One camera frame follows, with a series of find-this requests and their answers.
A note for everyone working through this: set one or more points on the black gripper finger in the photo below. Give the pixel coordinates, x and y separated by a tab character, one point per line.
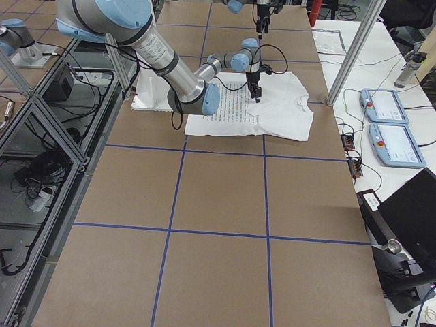
262	27
256	93

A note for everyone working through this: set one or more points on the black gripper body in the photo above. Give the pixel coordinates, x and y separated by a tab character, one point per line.
261	13
252	78

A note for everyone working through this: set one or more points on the white printed t-shirt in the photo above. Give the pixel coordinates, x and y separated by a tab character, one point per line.
282	110

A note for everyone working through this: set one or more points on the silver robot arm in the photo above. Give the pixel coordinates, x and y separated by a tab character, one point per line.
130	23
235	6

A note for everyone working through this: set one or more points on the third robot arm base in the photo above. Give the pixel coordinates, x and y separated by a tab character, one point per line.
18	43

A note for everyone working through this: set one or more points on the clear plastic sheet document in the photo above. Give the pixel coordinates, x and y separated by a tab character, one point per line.
329	41

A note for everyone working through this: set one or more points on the orange black connector board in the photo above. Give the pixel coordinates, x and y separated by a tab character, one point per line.
353	157

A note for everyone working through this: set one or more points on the upper blue teach pendant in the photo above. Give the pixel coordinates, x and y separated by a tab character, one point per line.
383	106

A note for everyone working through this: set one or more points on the blue teach pendant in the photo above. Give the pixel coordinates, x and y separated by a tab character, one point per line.
395	146
383	106

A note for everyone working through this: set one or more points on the black office chair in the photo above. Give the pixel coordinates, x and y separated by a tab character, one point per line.
416	14

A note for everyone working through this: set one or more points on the lower blue teach pendant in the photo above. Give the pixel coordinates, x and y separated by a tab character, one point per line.
395	146

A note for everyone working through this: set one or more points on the water bottle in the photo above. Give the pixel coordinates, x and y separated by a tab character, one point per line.
410	69

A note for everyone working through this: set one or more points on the black laptop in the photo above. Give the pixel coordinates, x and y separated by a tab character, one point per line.
410	214

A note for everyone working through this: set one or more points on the aluminium frame post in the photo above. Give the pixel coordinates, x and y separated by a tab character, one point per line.
374	9

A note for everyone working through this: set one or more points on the white central pedestal column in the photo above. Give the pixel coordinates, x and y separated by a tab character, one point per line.
151	92

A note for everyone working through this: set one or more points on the aluminium floor frame rail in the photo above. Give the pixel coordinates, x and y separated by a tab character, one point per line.
48	152

